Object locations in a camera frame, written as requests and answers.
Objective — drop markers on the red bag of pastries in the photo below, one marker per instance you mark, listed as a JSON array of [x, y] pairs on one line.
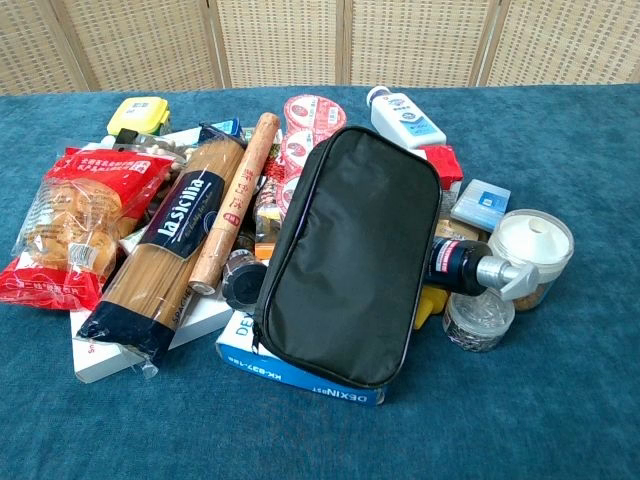
[[80, 220]]

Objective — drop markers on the dark pump dispenser bottle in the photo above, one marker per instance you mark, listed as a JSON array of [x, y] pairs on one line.
[[470, 265]]

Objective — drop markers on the clear tub of pins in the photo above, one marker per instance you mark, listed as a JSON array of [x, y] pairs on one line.
[[475, 320]]

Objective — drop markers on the light blue small box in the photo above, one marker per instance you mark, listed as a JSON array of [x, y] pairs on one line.
[[481, 205]]

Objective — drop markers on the spaghetti pack with navy label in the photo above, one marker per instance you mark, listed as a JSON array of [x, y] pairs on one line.
[[170, 235]]

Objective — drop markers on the yellow plastic object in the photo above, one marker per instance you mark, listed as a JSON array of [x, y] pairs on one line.
[[429, 302]]

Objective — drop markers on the clear jar with white lid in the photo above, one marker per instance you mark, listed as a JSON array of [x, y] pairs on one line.
[[535, 250]]

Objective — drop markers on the orange small packet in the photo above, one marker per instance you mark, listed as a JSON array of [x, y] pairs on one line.
[[264, 248]]

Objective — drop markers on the black round cap bottle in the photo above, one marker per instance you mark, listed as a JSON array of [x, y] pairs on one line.
[[242, 280]]

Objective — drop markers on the yellow lidded container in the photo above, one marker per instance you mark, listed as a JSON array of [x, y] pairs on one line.
[[137, 115]]

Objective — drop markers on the flat white box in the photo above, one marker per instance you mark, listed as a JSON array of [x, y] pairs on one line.
[[200, 315]]

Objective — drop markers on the woven folding screen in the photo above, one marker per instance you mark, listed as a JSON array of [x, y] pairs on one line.
[[320, 42]]

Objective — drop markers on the blue and white carton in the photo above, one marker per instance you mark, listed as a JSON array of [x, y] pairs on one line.
[[227, 129]]

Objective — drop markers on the black zippered pouch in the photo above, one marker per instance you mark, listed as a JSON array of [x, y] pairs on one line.
[[345, 255]]

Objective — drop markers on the red yogurt cup multipack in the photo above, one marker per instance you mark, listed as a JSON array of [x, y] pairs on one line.
[[305, 130]]

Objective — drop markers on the blue table cloth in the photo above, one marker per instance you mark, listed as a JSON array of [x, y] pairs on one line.
[[320, 430]]

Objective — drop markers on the blue and white Dexin box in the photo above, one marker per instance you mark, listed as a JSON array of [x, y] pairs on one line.
[[250, 345]]

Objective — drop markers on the white lotion bottle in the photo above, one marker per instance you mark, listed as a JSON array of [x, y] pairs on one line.
[[405, 120]]

